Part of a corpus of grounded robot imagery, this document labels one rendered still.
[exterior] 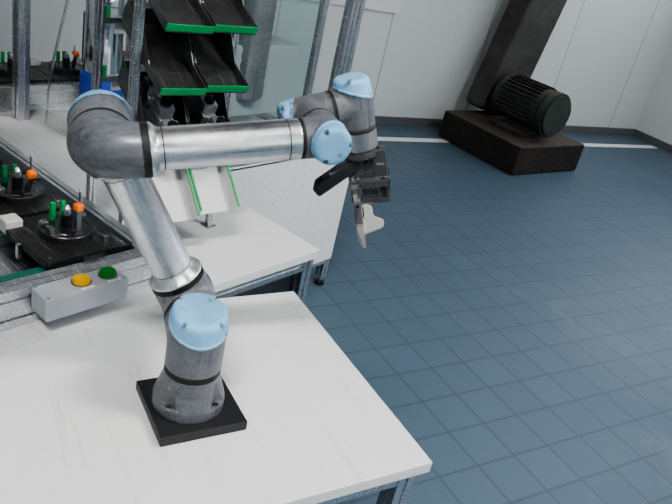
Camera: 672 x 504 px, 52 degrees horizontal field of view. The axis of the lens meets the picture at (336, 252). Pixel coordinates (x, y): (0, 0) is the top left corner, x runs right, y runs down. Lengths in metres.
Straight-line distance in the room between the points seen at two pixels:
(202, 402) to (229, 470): 0.15
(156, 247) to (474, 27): 6.22
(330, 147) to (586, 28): 7.37
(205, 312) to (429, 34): 5.90
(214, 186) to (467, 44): 5.53
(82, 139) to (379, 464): 0.87
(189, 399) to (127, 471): 0.18
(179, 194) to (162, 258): 0.61
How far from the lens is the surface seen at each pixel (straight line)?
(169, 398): 1.47
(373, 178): 1.47
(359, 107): 1.40
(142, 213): 1.39
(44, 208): 2.06
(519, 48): 7.24
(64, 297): 1.69
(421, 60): 7.11
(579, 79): 8.72
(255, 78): 2.97
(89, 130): 1.23
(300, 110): 1.35
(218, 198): 2.11
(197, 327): 1.36
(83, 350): 1.69
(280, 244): 2.25
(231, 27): 1.92
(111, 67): 2.74
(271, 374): 1.67
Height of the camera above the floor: 1.87
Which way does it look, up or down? 26 degrees down
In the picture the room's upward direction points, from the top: 13 degrees clockwise
